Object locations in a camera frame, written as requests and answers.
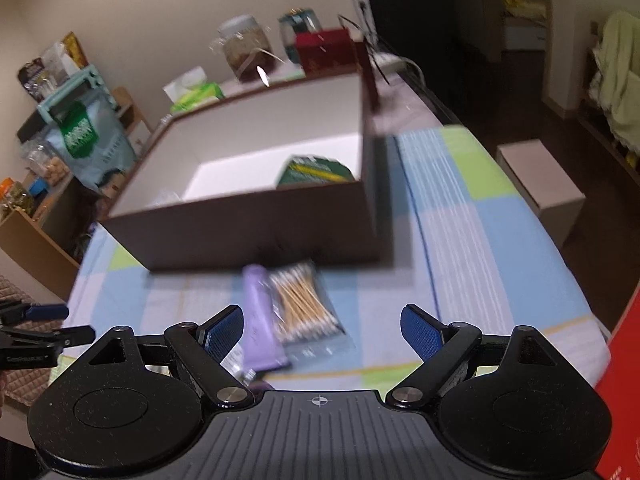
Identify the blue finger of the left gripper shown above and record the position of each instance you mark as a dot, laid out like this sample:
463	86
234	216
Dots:
62	337
18	312

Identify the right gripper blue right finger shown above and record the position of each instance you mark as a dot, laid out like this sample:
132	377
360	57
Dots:
445	351

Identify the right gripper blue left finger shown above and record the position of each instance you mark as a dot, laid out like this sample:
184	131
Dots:
201	348

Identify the purple lotion tube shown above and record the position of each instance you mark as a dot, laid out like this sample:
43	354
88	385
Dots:
262	350

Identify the cotton swabs plastic bag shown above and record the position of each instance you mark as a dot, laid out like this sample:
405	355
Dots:
305	321

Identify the green product backing card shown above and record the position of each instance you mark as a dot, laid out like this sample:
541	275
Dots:
313	170

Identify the small white pill bottle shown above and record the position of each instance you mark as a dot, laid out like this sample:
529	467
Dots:
235	365

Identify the wooden side shelf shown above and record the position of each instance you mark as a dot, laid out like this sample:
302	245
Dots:
45	230

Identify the plaid blue green tablecloth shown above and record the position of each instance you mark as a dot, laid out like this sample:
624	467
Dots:
456	239

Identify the bag of nuts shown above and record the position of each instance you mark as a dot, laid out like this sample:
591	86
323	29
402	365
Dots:
44	163

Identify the brown cardboard storage box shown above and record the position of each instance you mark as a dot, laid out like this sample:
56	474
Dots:
224	160

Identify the red cardboard board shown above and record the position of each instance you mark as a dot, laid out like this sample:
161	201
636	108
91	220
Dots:
620	388

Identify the blue green snack bag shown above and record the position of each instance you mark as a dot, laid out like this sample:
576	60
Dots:
90	140

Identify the white cardboard box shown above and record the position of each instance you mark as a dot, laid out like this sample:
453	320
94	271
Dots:
547	189

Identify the mint toaster oven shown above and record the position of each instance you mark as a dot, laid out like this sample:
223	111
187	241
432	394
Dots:
86	80

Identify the green tissue pack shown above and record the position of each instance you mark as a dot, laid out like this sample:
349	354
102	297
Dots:
192	90

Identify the white power strip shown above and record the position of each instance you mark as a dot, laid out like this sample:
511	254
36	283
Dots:
389	63

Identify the glass jar white lid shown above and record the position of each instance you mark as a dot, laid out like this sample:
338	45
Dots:
243	42

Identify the red gift box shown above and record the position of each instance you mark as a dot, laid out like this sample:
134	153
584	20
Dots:
330	49

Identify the green covered sofa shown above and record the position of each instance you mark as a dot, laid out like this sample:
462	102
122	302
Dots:
616	85

